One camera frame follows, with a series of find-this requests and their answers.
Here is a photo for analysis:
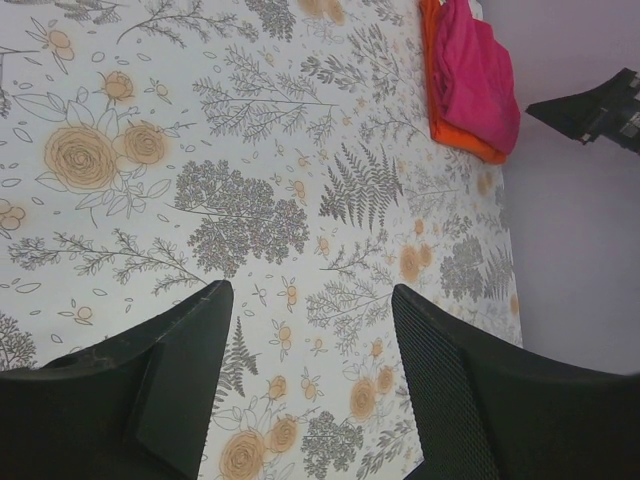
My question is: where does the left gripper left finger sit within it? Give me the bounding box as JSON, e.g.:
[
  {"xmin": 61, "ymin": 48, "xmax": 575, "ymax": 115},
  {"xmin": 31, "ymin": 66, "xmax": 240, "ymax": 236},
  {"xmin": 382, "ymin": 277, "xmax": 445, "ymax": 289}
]
[{"xmin": 1, "ymin": 280, "xmax": 233, "ymax": 479}]

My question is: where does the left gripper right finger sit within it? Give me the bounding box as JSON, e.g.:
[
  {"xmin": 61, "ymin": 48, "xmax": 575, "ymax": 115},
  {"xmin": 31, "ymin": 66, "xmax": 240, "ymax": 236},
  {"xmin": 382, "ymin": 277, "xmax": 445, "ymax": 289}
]
[{"xmin": 392, "ymin": 284, "xmax": 639, "ymax": 479}]

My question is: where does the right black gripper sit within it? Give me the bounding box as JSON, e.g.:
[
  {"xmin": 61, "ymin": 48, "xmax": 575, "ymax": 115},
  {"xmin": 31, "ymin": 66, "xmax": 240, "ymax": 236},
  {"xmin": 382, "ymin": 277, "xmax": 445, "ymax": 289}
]
[{"xmin": 525, "ymin": 69, "xmax": 639, "ymax": 154}]

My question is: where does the magenta t-shirt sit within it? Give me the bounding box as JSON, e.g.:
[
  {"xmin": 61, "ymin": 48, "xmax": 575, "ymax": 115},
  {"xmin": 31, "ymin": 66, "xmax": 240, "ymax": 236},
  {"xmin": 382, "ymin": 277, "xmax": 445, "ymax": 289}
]
[{"xmin": 435, "ymin": 1, "xmax": 521, "ymax": 154}]

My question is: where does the folded orange t-shirt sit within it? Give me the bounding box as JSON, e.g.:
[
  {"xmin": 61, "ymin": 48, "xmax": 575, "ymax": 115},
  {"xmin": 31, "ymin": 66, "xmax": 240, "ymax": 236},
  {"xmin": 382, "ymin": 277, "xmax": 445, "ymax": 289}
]
[{"xmin": 418, "ymin": 0, "xmax": 507, "ymax": 165}]

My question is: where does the floral table mat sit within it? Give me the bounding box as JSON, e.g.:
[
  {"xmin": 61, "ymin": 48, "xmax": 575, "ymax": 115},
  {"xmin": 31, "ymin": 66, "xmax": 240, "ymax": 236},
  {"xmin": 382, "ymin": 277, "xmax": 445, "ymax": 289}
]
[{"xmin": 1, "ymin": 1, "xmax": 521, "ymax": 479}]

